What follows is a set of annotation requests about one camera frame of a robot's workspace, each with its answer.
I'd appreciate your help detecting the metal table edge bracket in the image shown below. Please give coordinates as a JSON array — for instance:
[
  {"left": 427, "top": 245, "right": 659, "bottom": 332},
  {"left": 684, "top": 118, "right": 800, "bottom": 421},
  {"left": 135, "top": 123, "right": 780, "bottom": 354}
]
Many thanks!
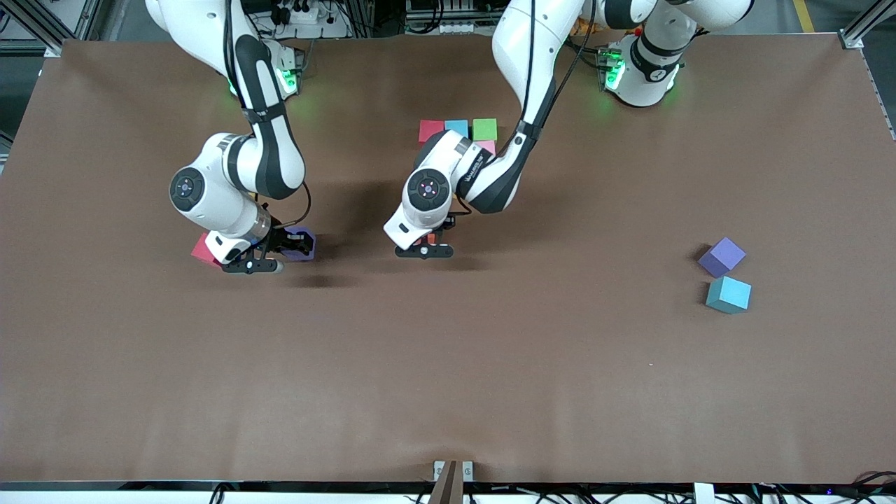
[{"left": 433, "top": 460, "right": 474, "bottom": 483}]

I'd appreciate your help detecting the white power strip with plugs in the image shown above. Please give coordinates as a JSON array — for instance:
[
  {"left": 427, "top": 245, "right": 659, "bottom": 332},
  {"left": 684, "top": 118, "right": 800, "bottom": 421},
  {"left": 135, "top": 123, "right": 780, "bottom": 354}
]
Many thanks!
[{"left": 269, "top": 0, "right": 351, "bottom": 39}]

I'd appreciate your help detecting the purple foam cube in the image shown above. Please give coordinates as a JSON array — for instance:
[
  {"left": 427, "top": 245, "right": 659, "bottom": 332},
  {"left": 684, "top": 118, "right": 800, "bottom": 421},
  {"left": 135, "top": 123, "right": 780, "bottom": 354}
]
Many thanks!
[
  {"left": 696, "top": 237, "right": 747, "bottom": 279},
  {"left": 283, "top": 227, "right": 318, "bottom": 263}
]

